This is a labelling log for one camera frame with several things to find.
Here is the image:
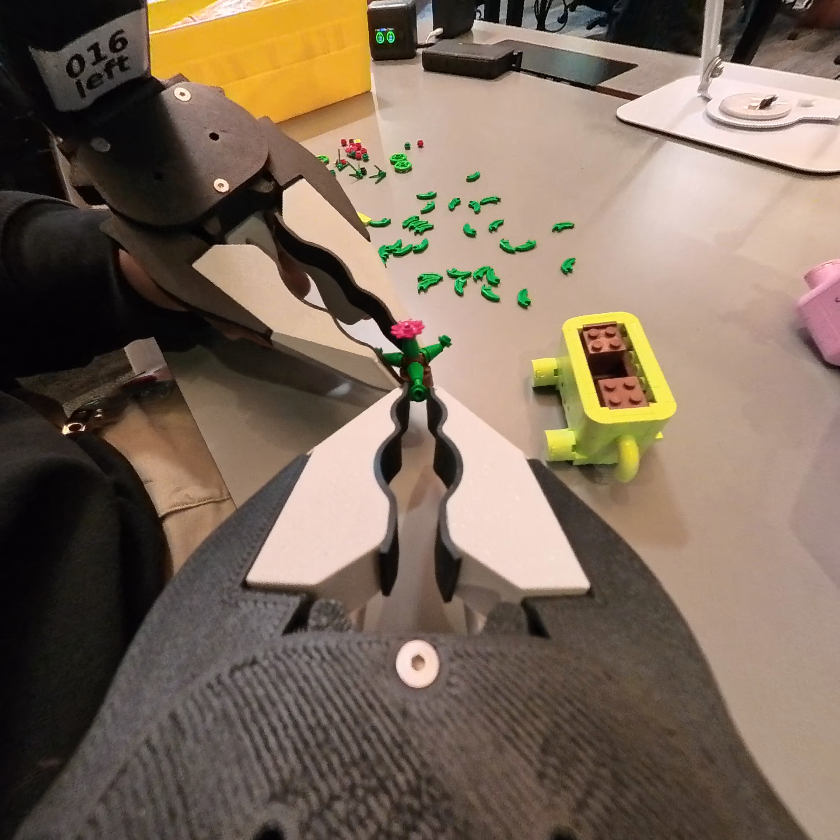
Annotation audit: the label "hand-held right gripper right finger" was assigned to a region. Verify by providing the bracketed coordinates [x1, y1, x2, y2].
[425, 386, 592, 623]

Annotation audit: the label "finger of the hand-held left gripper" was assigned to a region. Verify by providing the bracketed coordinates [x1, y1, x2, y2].
[274, 174, 403, 332]
[192, 211, 400, 396]

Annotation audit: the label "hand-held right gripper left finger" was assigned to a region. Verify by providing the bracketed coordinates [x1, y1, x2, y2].
[245, 387, 413, 626]

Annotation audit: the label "pink toy brick flower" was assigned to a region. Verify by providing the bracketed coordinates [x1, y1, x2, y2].
[377, 319, 454, 388]

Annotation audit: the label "person's left hand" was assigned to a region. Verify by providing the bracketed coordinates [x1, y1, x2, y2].
[118, 249, 312, 343]

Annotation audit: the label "scattered green toy leaves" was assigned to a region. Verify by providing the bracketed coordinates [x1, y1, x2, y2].
[315, 154, 578, 309]

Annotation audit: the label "pile of small mixed toy pieces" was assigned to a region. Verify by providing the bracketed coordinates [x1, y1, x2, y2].
[331, 136, 427, 181]

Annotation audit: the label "lime green toy brick pot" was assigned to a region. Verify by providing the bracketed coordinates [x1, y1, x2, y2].
[532, 311, 678, 483]

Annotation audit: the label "yellow plastic bin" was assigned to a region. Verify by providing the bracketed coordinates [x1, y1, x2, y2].
[147, 0, 371, 123]

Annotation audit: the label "black flat box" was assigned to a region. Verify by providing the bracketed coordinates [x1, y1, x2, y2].
[421, 41, 522, 80]

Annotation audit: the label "black charger with green lights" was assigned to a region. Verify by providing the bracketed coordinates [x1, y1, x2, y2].
[366, 0, 419, 61]

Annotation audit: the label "black charging dock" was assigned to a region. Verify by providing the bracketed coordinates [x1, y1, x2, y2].
[430, 0, 476, 37]

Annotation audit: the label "white booklet stand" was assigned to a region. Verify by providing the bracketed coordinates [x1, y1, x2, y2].
[617, 0, 840, 173]

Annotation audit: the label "lilac toy brick plant pot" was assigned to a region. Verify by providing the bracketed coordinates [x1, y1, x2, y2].
[797, 259, 840, 366]

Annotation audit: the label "metal desk cable tray lid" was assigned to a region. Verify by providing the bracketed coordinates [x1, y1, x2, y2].
[492, 39, 639, 89]

